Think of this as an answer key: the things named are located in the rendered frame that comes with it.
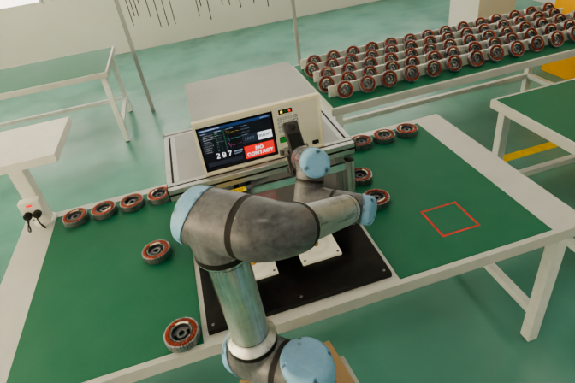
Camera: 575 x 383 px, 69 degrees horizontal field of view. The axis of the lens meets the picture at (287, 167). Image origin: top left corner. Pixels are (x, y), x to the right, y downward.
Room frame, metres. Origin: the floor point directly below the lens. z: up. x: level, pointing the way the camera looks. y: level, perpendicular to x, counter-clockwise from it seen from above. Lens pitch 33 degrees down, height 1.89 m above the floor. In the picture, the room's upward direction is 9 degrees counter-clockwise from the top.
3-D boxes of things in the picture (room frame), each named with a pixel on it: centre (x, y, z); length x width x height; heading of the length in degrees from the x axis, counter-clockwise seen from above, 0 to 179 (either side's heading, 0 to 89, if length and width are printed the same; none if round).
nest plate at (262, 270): (1.11, 0.18, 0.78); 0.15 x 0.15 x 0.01; 11
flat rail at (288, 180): (1.23, 0.08, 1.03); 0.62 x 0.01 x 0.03; 101
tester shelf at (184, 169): (1.44, 0.12, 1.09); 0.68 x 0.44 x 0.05; 101
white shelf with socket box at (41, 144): (1.53, 1.06, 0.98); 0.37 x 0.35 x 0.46; 101
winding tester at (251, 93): (1.45, 0.11, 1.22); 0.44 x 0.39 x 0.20; 101
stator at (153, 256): (1.27, 0.57, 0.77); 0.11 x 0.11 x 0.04
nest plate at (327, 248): (1.15, -0.06, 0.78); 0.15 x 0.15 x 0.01; 11
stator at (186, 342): (0.86, 0.41, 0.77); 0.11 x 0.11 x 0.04
